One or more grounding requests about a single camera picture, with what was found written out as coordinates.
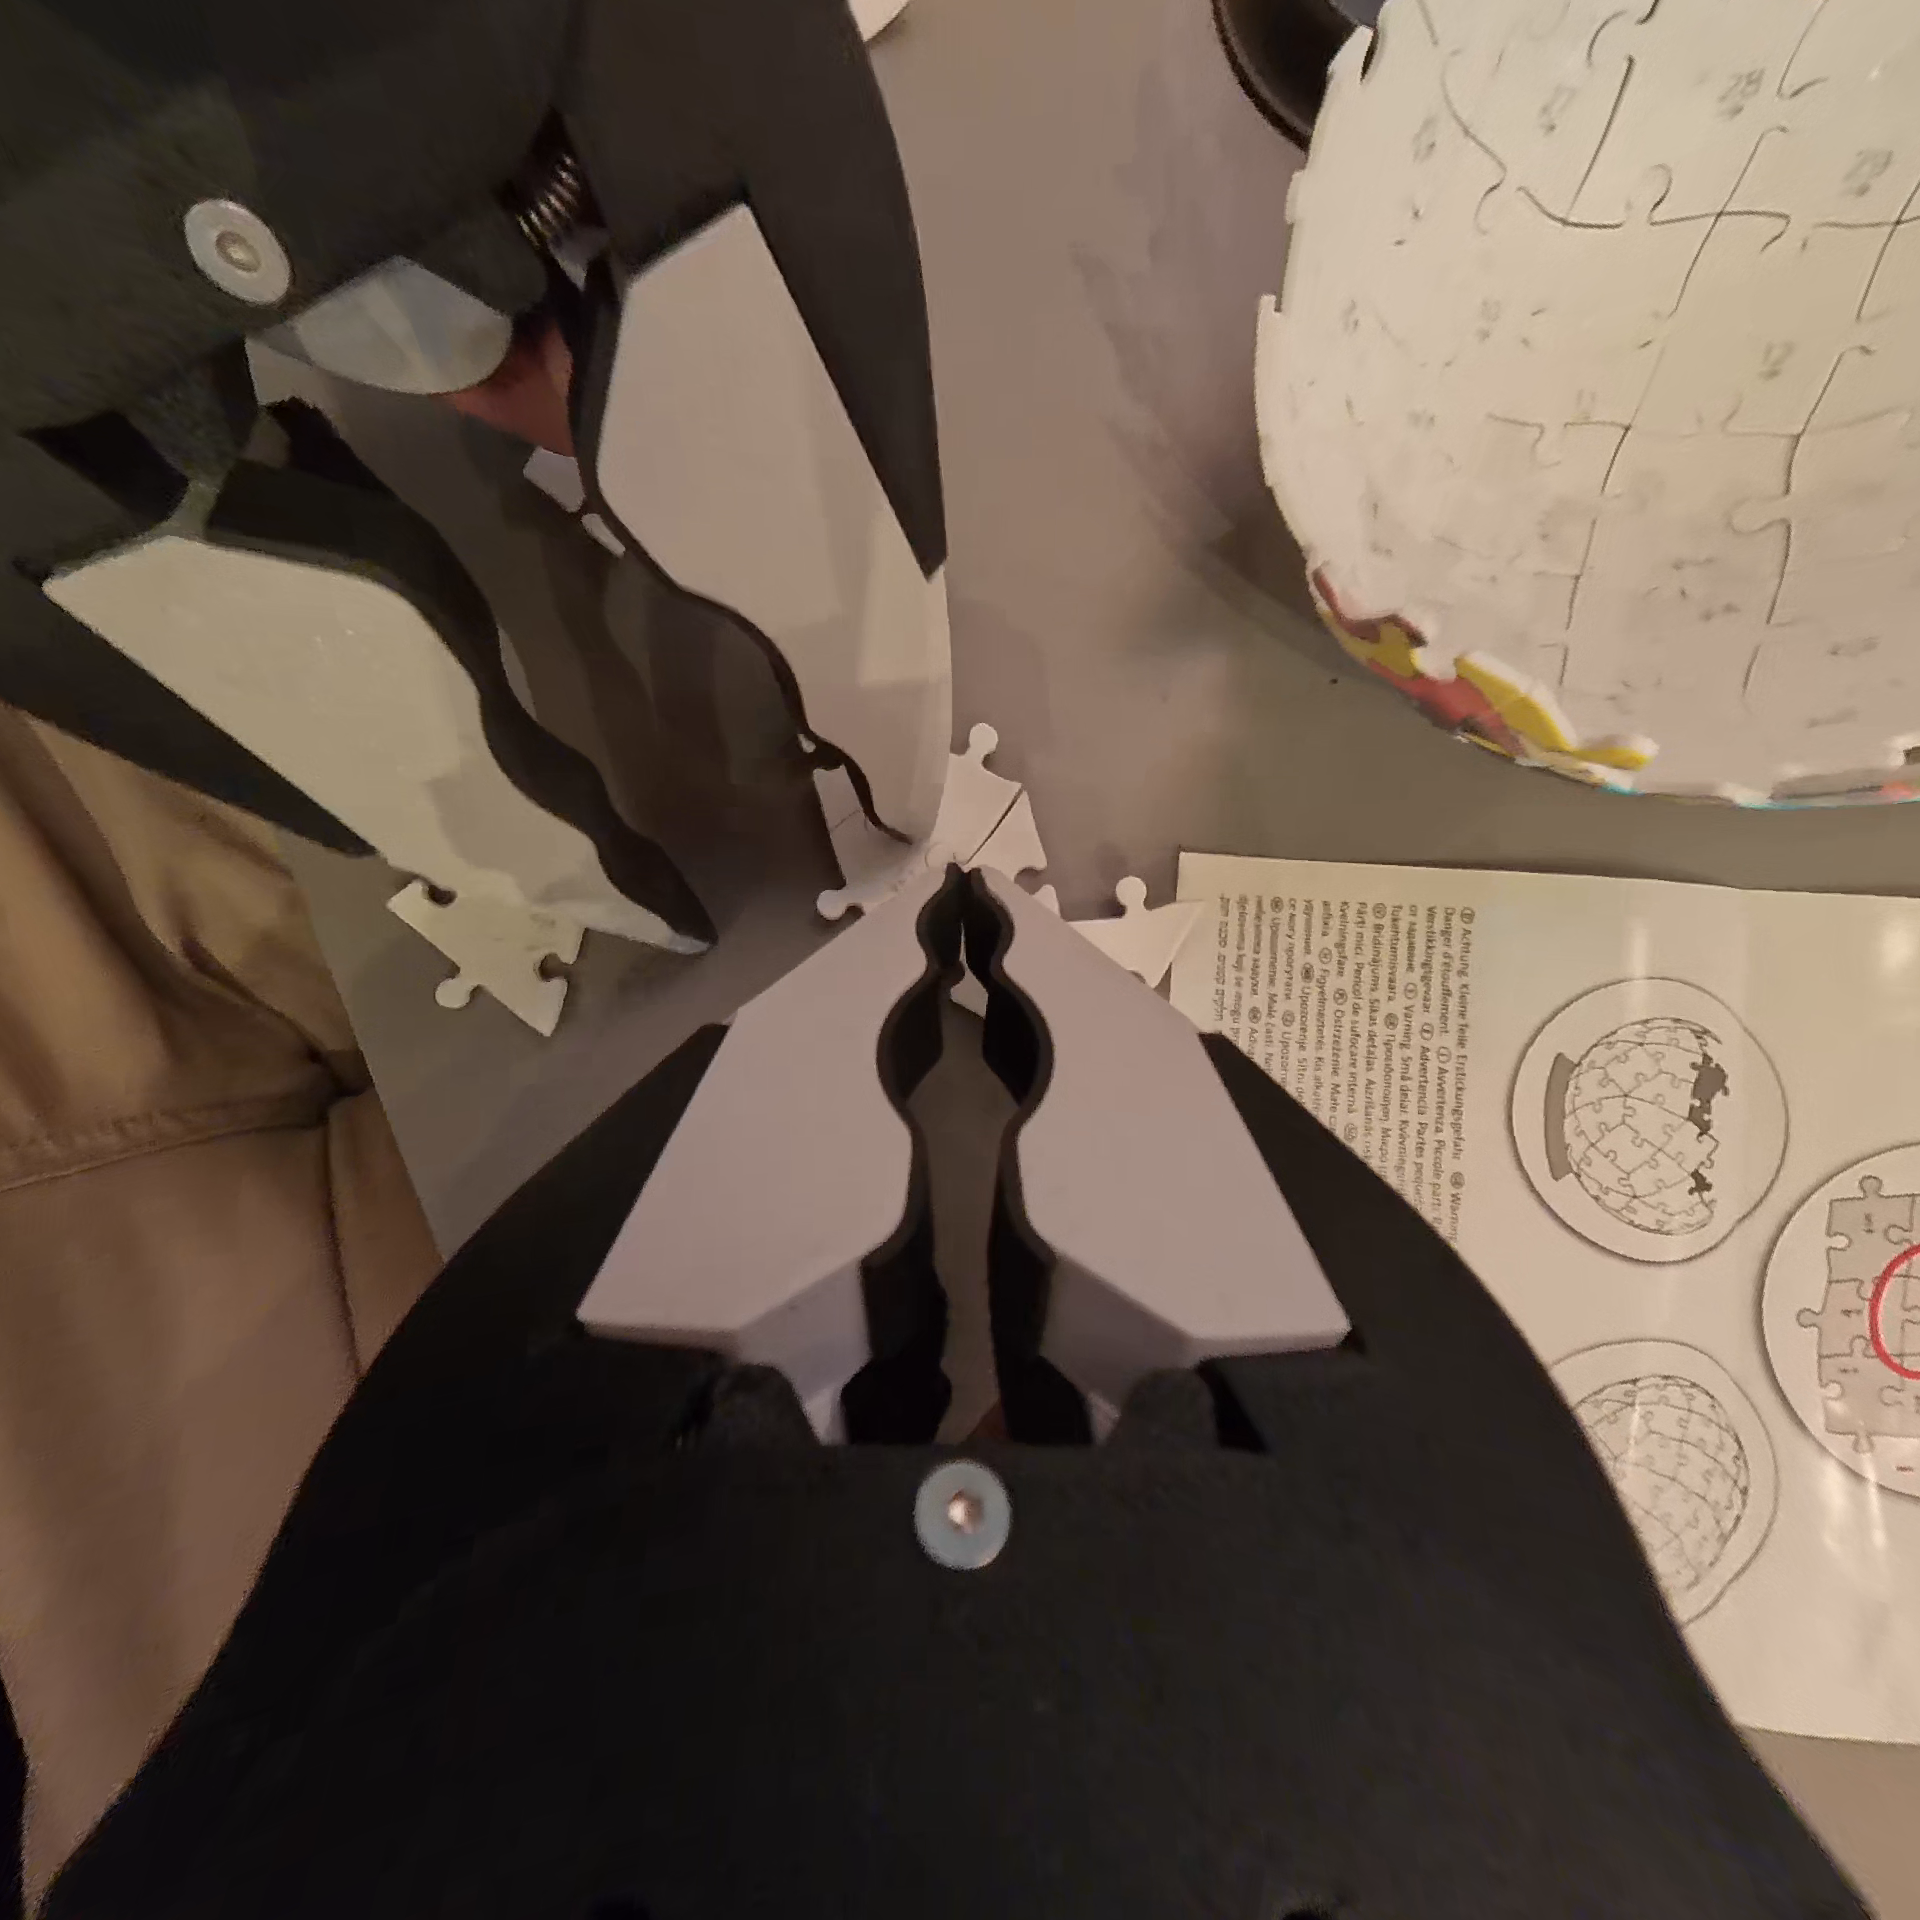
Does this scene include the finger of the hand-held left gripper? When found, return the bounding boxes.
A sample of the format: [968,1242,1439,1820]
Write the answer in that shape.
[41,403,719,959]
[566,199,958,845]

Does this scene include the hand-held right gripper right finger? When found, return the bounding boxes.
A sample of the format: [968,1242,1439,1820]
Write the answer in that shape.
[966,873,1353,1446]

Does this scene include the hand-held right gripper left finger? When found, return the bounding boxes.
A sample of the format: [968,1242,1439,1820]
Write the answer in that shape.
[577,868,968,1446]

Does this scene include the partly built puzzle ball shell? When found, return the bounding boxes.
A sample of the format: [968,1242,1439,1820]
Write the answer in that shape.
[1252,0,1920,812]

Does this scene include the black puzzle ball stand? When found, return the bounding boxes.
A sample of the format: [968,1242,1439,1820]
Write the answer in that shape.
[1212,0,1353,153]

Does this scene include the person's left hand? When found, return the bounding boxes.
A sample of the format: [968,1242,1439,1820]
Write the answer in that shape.
[446,319,582,454]

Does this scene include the white instruction leaflet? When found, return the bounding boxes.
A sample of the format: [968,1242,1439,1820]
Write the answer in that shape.
[1169,852,1920,1745]

